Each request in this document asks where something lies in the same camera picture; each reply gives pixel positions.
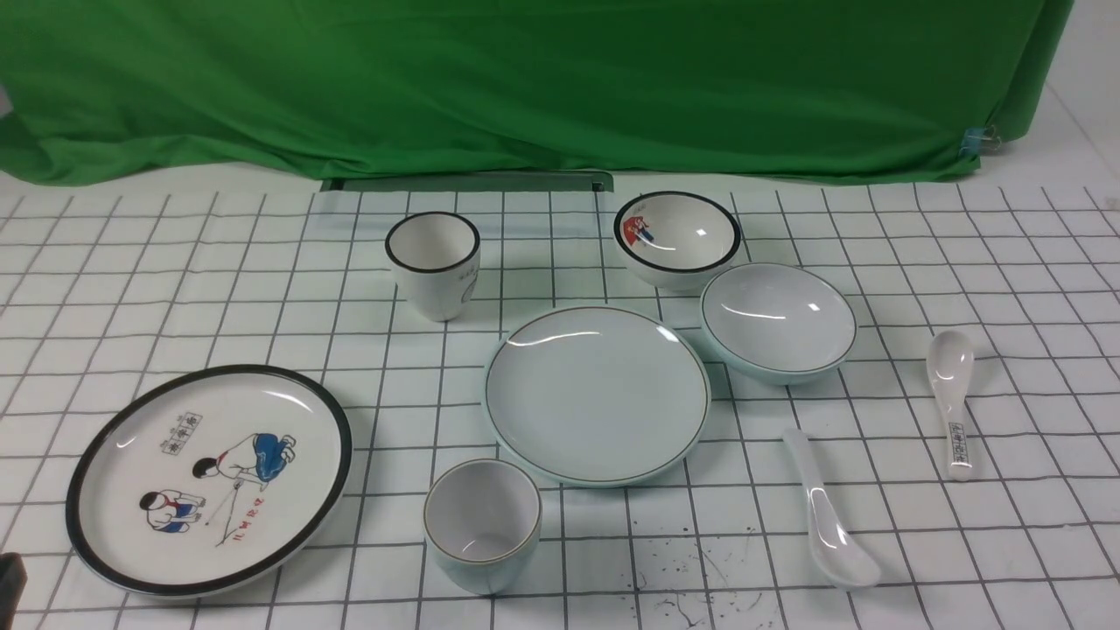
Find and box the green backdrop cloth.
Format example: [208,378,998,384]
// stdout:
[1,1,1073,186]

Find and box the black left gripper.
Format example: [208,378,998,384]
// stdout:
[1,553,27,613]

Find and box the white grid tablecloth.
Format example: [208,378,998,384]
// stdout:
[1,184,1119,629]

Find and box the cartoon plate black rim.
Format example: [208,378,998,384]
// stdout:
[65,364,354,599]

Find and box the blue binder clip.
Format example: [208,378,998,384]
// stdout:
[956,126,1004,158]

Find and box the white spoon with label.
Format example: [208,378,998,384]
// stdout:
[927,328,976,481]

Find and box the white bowl black rim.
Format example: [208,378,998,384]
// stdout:
[612,191,743,291]

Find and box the pale blue plate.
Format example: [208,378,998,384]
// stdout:
[480,304,713,487]

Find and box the white cup black rim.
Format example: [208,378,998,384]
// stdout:
[384,212,480,322]

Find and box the pale blue cup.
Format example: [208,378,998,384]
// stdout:
[423,458,543,597]

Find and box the plain white ceramic spoon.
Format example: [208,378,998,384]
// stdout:
[781,428,883,591]

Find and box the pale blue bowl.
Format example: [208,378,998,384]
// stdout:
[699,262,858,386]

